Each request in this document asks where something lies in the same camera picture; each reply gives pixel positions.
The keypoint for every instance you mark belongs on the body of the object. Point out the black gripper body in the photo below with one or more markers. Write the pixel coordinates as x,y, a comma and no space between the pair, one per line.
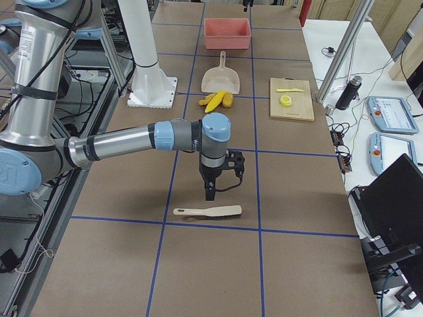
209,174

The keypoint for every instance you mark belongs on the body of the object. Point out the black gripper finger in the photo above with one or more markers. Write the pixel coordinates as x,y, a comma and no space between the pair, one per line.
210,190

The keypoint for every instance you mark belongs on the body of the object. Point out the beige brush black bristles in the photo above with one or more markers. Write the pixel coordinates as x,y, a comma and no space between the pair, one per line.
211,212

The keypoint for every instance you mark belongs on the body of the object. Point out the brown toy potato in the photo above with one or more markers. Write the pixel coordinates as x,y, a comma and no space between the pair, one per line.
227,100

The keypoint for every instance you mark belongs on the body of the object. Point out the yellow toy corn cob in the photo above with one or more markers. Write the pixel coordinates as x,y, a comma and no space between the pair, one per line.
215,101

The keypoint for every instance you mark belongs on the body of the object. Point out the toy ginger root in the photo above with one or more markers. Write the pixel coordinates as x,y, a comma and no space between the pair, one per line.
206,100

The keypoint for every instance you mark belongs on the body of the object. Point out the beige plastic dustpan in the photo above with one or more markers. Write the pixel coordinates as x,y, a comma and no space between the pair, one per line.
221,78

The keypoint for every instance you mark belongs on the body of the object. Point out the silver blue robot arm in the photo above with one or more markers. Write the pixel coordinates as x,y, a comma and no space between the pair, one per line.
30,156

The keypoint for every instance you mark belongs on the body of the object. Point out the pink plastic bin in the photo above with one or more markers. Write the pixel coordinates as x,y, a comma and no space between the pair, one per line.
227,33

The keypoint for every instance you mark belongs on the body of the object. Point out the yellow toy lemon slices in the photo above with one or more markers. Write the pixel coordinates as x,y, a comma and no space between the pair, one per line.
285,101

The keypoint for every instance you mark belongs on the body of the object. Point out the bamboo cutting board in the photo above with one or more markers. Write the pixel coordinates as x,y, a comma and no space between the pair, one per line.
302,106

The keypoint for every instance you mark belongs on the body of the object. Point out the yellow plastic toy knife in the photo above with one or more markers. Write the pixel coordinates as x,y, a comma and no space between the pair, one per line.
289,90

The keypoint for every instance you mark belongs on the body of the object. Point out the black water bottle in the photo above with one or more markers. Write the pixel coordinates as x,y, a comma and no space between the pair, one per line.
349,93

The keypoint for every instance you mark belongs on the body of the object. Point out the lower teach pendant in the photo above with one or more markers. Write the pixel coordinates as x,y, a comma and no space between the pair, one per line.
385,149

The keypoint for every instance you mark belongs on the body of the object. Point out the teach pendant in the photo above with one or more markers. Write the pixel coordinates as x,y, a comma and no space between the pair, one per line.
391,115
385,149

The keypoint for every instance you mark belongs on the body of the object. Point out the upper teach pendant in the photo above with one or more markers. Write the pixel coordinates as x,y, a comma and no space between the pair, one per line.
391,115

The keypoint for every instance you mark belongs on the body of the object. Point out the black monitor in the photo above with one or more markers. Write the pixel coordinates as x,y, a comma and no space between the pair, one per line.
391,207

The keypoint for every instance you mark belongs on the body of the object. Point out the aluminium frame post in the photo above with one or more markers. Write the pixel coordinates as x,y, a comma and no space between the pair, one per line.
347,40

